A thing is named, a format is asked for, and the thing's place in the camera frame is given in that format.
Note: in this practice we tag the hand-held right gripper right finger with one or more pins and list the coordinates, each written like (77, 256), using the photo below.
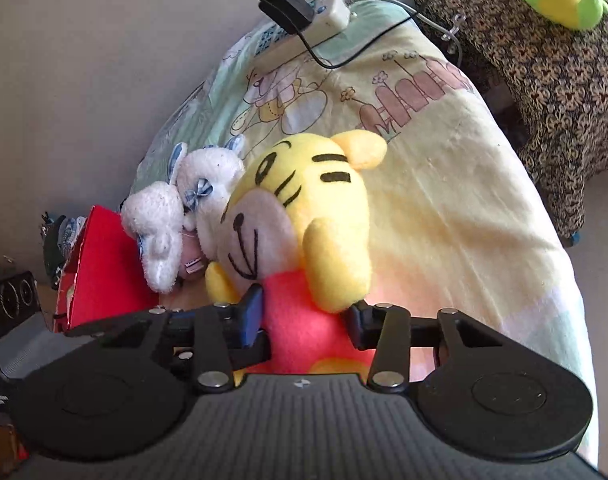
(356, 327)

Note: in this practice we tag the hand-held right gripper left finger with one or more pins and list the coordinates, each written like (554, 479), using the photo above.
(253, 316)

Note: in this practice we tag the pink plush toy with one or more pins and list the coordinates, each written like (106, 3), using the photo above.
(190, 262)

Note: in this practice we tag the red cardboard box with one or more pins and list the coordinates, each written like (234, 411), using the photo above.
(109, 270)

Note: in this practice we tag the yellow tiger plush toy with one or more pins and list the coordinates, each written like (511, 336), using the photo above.
(294, 200)

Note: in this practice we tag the white fluffy plush toy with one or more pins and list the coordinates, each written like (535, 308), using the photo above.
(154, 230)

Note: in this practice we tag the white bunny plush toy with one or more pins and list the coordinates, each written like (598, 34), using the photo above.
(209, 172)

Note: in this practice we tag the pile of clothes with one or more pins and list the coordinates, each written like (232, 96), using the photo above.
(54, 255)

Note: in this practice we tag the cartoon printed bed sheet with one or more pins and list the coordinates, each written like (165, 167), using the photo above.
(459, 185)

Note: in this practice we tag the white power strip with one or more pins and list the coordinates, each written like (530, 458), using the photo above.
(324, 15)

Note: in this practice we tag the black power adapter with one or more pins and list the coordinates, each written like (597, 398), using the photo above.
(284, 7)

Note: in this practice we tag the leopard print cloth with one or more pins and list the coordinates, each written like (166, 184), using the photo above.
(559, 85)

